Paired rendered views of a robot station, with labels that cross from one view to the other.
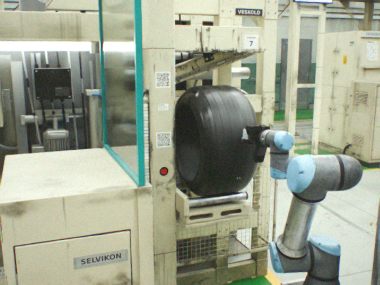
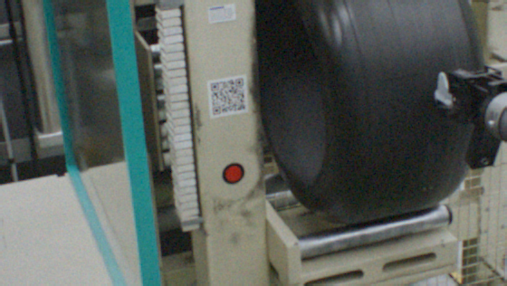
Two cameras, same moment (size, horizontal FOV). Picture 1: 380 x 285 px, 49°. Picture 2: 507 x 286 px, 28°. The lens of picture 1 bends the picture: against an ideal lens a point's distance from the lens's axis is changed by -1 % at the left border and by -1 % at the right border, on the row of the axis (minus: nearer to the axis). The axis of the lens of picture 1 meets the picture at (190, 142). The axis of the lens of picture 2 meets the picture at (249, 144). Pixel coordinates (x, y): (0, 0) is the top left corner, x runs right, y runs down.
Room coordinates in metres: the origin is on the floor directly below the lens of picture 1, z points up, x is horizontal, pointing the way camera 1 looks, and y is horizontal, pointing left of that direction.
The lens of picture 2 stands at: (0.28, -0.03, 1.93)
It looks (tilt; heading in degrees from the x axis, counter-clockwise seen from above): 25 degrees down; 4
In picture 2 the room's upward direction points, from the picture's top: 4 degrees counter-clockwise
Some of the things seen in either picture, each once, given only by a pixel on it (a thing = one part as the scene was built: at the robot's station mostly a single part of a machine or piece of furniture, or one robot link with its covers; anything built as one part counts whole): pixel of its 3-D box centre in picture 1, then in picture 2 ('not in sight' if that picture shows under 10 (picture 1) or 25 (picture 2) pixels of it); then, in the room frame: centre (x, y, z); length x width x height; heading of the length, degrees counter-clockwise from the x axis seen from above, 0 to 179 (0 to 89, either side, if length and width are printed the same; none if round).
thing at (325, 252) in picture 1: (322, 254); not in sight; (1.48, -0.50, 0.88); 0.13 x 0.12 x 0.14; 94
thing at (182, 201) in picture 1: (173, 195); (261, 218); (2.13, 0.09, 0.90); 0.40 x 0.03 x 0.10; 21
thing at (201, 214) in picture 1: (215, 211); (368, 260); (2.06, -0.13, 0.83); 0.36 x 0.09 x 0.06; 111
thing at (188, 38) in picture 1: (205, 40); not in sight; (2.52, -0.08, 1.71); 0.61 x 0.25 x 0.15; 111
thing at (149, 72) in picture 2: not in sight; (186, 93); (2.47, 0.27, 1.05); 0.20 x 0.15 x 0.30; 111
